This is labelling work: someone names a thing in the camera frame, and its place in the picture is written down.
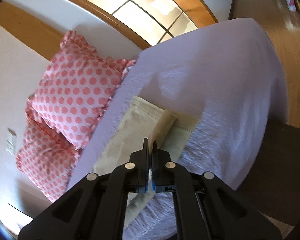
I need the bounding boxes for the upper pink polka dot pillow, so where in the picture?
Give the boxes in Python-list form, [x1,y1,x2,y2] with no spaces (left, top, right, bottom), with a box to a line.
[30,30,135,149]

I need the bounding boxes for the beige khaki pants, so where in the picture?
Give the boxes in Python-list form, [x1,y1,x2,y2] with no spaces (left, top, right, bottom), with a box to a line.
[92,95,202,228]

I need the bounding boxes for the wooden headboard panel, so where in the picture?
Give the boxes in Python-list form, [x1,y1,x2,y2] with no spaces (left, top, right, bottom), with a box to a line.
[0,2,64,60]

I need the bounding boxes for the pink polka dot pillow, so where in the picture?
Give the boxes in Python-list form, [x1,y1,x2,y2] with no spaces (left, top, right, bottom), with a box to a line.
[30,30,135,149]
[16,118,79,203]

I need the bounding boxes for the bed with lavender sheet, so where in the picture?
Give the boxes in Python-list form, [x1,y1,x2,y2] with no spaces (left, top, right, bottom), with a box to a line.
[68,18,287,239]

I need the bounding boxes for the white wall outlet plate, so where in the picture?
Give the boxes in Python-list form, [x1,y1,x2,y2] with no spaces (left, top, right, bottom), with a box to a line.
[6,128,17,155]

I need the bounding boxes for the lower pink polka dot pillow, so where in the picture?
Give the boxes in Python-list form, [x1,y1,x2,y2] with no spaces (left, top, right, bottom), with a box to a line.
[16,118,79,203]

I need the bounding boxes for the shoji paper sliding window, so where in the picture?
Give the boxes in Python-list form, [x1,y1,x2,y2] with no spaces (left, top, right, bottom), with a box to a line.
[87,0,197,46]

